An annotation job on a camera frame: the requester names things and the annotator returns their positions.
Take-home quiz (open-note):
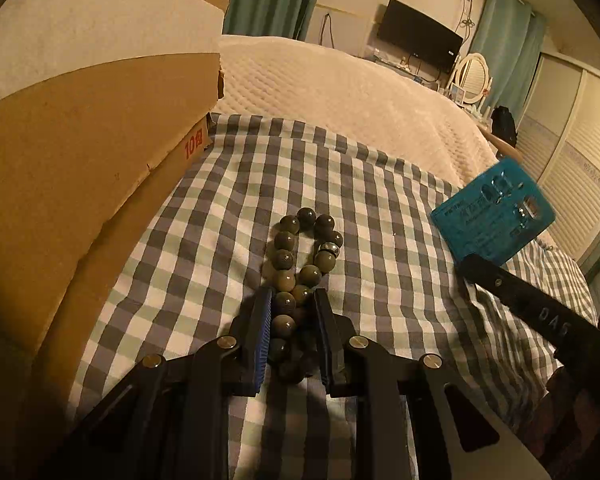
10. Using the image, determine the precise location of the round white vanity mirror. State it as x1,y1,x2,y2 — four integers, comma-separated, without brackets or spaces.
450,53,495,107

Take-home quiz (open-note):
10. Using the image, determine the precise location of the dark green bead bracelet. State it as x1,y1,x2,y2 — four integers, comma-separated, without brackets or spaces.
262,206,345,386

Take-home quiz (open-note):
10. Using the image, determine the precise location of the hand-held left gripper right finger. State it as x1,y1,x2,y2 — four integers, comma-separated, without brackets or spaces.
311,287,551,480

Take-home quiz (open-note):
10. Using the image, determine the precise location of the white louvred wardrobe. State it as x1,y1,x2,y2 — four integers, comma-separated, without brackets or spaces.
517,52,600,267

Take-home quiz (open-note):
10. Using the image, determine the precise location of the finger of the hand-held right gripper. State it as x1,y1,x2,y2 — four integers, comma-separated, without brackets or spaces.
455,253,600,356

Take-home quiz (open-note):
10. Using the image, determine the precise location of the black wall television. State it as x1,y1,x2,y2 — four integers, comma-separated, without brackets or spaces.
377,0,465,74

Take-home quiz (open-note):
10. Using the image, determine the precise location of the checkered cloth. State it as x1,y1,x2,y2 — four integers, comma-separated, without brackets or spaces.
67,112,600,480

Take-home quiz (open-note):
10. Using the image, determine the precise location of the white dressing table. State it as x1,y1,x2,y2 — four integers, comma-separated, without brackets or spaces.
442,87,492,126

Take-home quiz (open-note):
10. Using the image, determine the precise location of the white quilted blanket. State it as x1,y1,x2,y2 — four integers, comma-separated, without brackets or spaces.
217,34,502,187

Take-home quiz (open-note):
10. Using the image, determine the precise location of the brown cardboard box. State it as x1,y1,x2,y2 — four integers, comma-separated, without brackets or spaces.
0,0,237,461

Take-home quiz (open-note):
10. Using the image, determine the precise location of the black backpack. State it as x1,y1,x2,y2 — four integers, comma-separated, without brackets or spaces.
489,105,519,149

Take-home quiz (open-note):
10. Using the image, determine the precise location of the blue blister card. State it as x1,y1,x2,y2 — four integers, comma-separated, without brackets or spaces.
429,156,557,267

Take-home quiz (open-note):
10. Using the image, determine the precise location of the narrow green curtain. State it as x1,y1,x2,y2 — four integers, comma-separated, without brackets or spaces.
467,0,549,107

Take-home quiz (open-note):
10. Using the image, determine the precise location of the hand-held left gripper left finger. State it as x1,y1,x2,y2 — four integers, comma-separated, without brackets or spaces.
40,287,274,480

